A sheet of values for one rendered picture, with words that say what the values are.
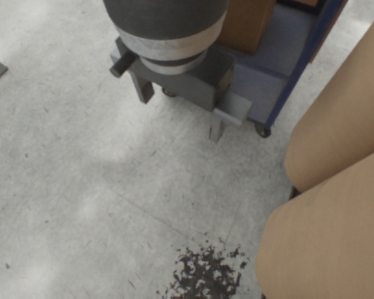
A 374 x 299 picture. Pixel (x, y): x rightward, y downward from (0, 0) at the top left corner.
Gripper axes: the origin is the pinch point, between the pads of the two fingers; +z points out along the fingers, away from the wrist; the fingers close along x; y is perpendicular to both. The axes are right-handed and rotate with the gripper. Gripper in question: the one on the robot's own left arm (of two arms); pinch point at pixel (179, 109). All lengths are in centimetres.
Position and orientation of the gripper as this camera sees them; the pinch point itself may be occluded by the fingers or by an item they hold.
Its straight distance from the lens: 39.3
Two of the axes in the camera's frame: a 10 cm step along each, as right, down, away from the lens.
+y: -5.3, 7.7, -3.5
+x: 8.5, 4.7, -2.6
